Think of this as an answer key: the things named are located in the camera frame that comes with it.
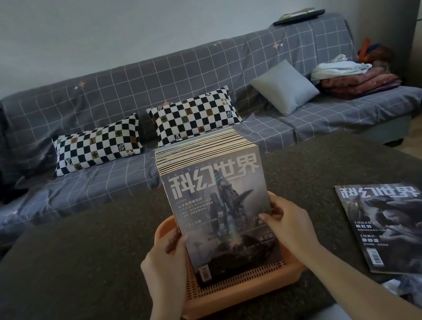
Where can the person's right hand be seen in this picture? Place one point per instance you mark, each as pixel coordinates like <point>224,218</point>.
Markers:
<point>295,232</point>

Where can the person's left hand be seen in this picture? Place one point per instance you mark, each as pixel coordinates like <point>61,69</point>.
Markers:
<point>166,275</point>

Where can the orange plastic basket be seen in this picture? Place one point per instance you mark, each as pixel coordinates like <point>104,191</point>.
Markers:
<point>242,290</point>

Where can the grey aircraft cover magazine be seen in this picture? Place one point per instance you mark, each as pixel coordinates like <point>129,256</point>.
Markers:
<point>218,201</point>

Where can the dark landscape cover magazine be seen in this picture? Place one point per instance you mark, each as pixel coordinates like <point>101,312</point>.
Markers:
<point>406,229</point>

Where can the thick stack of collected magazines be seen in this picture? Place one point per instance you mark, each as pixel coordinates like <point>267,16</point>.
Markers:
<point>200,147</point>

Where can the person's right forearm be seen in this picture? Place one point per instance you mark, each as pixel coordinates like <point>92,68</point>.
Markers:
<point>364,289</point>

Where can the dark stone table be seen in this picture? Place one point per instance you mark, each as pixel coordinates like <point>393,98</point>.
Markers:
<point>72,272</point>

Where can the crumpled clear plastic bags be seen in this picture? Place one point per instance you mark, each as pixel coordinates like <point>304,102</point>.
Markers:
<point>418,294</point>

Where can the plain grey cushion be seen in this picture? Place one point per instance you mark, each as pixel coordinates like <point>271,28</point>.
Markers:
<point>284,88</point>

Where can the black white checkered pillow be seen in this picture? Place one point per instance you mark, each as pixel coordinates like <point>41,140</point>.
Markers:
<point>96,145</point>
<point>193,116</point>

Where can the dark red folded blanket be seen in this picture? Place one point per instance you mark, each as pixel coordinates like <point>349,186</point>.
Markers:
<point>360,84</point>

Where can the white folded cloth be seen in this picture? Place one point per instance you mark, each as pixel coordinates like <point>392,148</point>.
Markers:
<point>337,69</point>

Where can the grey plaid covered sofa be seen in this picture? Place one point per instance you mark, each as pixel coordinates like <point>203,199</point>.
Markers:
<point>180,77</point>

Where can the orange red fabric item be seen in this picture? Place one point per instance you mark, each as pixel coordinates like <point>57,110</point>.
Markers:
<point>377,53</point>

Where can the black flat tray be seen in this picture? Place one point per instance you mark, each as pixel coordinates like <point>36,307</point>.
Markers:
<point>297,17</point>

